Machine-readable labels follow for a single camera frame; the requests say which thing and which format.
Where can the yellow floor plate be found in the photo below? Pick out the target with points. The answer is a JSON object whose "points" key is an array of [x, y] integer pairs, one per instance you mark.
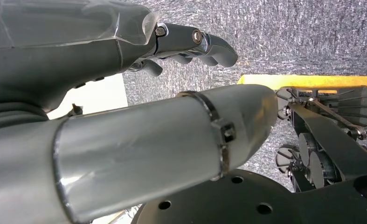
{"points": [[294, 82]]}

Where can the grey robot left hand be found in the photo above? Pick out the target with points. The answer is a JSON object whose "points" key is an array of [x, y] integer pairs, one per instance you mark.
{"points": [[62, 55]]}

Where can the black round base plate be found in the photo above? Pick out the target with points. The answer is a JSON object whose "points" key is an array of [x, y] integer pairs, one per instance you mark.
{"points": [[232, 201]]}

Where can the white desk foot bar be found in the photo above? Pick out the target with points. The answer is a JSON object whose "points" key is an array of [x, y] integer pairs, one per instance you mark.
{"points": [[93, 95]]}

